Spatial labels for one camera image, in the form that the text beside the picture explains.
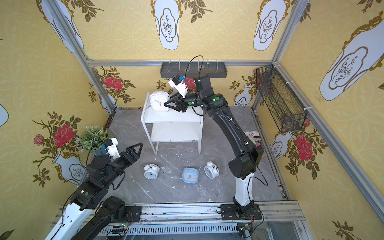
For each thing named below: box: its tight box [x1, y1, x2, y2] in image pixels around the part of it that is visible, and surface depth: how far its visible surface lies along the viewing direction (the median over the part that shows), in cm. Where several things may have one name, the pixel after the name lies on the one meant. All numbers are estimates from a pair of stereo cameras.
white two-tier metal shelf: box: [140, 91, 204, 155], surface depth 83 cm
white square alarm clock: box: [149, 91, 171, 112], surface depth 68 cm
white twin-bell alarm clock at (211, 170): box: [204, 160, 220, 180], surface depth 83 cm
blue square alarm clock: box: [182, 167, 199, 184], surface depth 83 cm
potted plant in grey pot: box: [76, 124, 109, 156], surface depth 85 cm
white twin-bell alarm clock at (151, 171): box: [143, 163, 160, 180], surface depth 83 cm
